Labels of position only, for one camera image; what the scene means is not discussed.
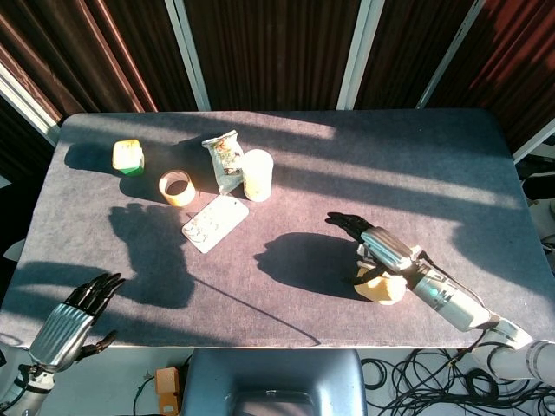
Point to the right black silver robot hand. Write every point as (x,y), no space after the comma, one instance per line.
(383,247)

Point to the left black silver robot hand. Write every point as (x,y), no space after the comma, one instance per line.
(60,329)

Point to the yellow plush toy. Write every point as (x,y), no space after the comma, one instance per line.
(383,291)

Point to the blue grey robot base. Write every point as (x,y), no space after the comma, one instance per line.
(273,381)

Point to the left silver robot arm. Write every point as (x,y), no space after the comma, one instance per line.
(26,388)

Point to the grey table cloth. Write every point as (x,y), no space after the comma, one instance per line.
(347,173)

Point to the orange box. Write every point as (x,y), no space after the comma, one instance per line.
(168,385)

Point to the clear tennis ball tube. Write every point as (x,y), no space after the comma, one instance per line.
(258,177)

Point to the flat white blister pack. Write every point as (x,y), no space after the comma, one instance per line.
(214,223)

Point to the white snack bag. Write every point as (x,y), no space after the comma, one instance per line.
(223,158)

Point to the yellow packing tape roll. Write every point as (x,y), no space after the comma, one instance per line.
(187,195)

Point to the green box with yellow lid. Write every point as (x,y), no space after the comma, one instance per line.
(127,156)

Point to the dark brown pleated curtain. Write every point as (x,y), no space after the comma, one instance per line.
(273,52)

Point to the white frame post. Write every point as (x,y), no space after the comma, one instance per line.
(535,145)
(357,56)
(451,52)
(187,56)
(26,104)

